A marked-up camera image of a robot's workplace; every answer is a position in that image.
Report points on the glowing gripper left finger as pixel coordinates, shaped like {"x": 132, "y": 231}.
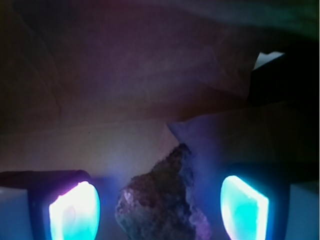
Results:
{"x": 48, "y": 205}

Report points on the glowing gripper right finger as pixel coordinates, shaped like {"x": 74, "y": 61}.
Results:
{"x": 269, "y": 201}

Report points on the brown rough rock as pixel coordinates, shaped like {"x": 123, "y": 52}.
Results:
{"x": 160, "y": 204}

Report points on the brown paper-lined cardboard box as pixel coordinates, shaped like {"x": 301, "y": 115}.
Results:
{"x": 91, "y": 84}

